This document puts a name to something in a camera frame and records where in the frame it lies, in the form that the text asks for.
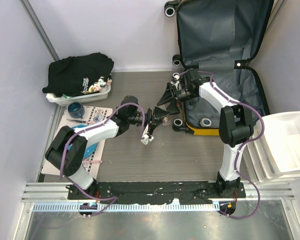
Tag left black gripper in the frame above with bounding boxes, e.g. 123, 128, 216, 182
128, 107, 170, 136

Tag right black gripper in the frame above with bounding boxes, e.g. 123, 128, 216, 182
157, 82, 197, 116

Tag white blue round tin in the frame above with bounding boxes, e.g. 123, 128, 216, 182
200, 118, 212, 127

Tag white perforated plastic basket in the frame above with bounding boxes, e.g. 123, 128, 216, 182
46, 85, 111, 107

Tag floral patterned small pouch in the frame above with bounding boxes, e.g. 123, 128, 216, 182
86, 75, 112, 94

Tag yellow cartoon hard-shell suitcase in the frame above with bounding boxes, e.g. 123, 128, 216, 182
164, 0, 274, 122

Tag black cylindrical bottle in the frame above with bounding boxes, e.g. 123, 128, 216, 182
162, 116, 171, 126

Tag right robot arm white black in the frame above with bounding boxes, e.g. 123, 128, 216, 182
157, 69, 253, 198

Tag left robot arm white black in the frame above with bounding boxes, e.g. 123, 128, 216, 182
45, 95, 170, 200

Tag pink chopstick near cup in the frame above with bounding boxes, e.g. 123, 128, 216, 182
88, 121, 106, 126

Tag blue dotted plate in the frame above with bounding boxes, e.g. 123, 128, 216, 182
72, 124, 98, 160

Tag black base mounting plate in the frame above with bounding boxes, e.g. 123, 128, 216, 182
67, 180, 247, 205

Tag small blue cup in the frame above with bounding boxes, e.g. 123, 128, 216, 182
67, 102, 85, 119

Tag pink chopstick near edge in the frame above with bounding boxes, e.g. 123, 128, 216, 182
82, 160, 103, 164

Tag white compartment organizer tray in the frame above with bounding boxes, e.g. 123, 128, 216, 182
242, 111, 300, 185

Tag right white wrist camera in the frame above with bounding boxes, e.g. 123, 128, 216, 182
170, 72, 181, 87

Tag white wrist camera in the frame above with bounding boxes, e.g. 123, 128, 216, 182
170, 72, 181, 87
140, 125, 155, 145

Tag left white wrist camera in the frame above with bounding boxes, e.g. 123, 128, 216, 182
140, 125, 155, 145

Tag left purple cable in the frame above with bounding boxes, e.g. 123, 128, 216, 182
58, 102, 147, 217

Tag purple cable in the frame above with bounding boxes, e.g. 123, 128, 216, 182
58, 102, 147, 217
176, 69, 266, 221

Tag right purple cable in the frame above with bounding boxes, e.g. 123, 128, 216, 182
176, 69, 266, 221

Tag aluminium rail frame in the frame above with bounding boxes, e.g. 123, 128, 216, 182
21, 181, 295, 216

